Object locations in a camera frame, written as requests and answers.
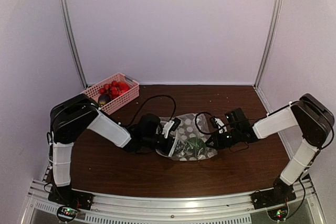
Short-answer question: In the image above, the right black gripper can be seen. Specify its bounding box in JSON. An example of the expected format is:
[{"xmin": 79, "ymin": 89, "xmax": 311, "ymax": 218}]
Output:
[{"xmin": 204, "ymin": 127, "xmax": 240, "ymax": 150}]

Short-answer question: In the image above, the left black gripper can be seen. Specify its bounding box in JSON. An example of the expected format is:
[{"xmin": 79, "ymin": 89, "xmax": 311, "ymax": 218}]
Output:
[{"xmin": 143, "ymin": 134, "xmax": 188, "ymax": 156}]

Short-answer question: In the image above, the green fake vegetable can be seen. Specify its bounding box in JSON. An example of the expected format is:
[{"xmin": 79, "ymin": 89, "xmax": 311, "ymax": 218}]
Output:
[{"xmin": 184, "ymin": 137, "xmax": 207, "ymax": 157}]

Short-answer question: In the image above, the clear zip top bag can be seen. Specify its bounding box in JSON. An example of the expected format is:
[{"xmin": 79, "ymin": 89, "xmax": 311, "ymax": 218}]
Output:
[{"xmin": 155, "ymin": 113, "xmax": 217, "ymax": 161}]

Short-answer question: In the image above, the red fake lychee bunch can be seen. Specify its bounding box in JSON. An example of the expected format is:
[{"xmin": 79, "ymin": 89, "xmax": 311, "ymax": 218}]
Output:
[{"xmin": 99, "ymin": 80, "xmax": 130, "ymax": 99}]

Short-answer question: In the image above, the dark purple fake eggplant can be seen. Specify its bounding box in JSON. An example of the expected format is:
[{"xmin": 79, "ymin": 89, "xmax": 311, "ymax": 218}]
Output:
[{"xmin": 98, "ymin": 94, "xmax": 111, "ymax": 106}]

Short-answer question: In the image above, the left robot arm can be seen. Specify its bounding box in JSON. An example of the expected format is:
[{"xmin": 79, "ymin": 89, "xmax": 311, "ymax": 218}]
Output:
[{"xmin": 47, "ymin": 94, "xmax": 181, "ymax": 205}]

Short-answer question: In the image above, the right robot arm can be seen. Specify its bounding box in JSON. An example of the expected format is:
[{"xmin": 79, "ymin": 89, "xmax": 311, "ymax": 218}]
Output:
[{"xmin": 206, "ymin": 93, "xmax": 335, "ymax": 204}]

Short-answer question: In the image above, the pink perforated plastic basket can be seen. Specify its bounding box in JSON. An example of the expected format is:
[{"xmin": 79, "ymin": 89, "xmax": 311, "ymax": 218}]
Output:
[{"xmin": 82, "ymin": 73, "xmax": 140, "ymax": 114}]

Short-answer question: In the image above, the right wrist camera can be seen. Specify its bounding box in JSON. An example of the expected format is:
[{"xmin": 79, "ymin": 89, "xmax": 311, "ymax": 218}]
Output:
[{"xmin": 210, "ymin": 117, "xmax": 227, "ymax": 134}]

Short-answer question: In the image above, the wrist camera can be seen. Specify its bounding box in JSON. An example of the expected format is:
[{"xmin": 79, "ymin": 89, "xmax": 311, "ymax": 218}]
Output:
[
  {"xmin": 210, "ymin": 117, "xmax": 227, "ymax": 134},
  {"xmin": 162, "ymin": 118, "xmax": 181, "ymax": 138}
]

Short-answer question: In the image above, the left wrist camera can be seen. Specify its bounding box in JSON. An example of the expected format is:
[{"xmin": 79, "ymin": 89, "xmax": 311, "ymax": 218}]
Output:
[{"xmin": 162, "ymin": 118, "xmax": 181, "ymax": 138}]

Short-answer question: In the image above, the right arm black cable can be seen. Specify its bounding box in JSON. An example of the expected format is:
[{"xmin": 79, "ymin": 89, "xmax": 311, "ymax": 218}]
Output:
[{"xmin": 194, "ymin": 111, "xmax": 334, "ymax": 151}]

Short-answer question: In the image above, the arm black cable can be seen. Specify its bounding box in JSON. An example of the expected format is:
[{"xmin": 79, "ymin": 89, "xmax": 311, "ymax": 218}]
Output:
[
  {"xmin": 118, "ymin": 94, "xmax": 176, "ymax": 130},
  {"xmin": 194, "ymin": 111, "xmax": 334, "ymax": 151}
]

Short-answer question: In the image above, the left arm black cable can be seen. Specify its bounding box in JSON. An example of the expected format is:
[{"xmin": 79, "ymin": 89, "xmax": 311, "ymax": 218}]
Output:
[{"xmin": 118, "ymin": 94, "xmax": 176, "ymax": 130}]

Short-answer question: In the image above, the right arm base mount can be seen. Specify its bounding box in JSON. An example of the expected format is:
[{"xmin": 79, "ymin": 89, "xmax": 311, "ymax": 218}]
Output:
[{"xmin": 250, "ymin": 189, "xmax": 297, "ymax": 222}]

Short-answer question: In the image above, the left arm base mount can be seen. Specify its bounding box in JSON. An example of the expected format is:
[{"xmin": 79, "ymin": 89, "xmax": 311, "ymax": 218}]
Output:
[{"xmin": 48, "ymin": 190, "xmax": 93, "ymax": 222}]

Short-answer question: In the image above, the aluminium front rail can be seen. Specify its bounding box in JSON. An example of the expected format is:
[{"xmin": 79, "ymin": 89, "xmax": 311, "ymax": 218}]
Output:
[{"xmin": 26, "ymin": 179, "xmax": 323, "ymax": 224}]

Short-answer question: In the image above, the right aluminium corner post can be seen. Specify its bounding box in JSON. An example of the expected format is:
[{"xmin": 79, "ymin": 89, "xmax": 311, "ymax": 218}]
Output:
[{"xmin": 254, "ymin": 0, "xmax": 283, "ymax": 89}]

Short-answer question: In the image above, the aluminium corner post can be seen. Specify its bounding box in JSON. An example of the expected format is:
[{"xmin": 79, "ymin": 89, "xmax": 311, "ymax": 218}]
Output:
[
  {"xmin": 254, "ymin": 0, "xmax": 283, "ymax": 89},
  {"xmin": 59, "ymin": 0, "xmax": 88, "ymax": 89}
]

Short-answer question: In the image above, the left aluminium corner post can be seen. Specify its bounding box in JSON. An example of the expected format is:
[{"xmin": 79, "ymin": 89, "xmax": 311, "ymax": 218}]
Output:
[{"xmin": 59, "ymin": 0, "xmax": 88, "ymax": 89}]

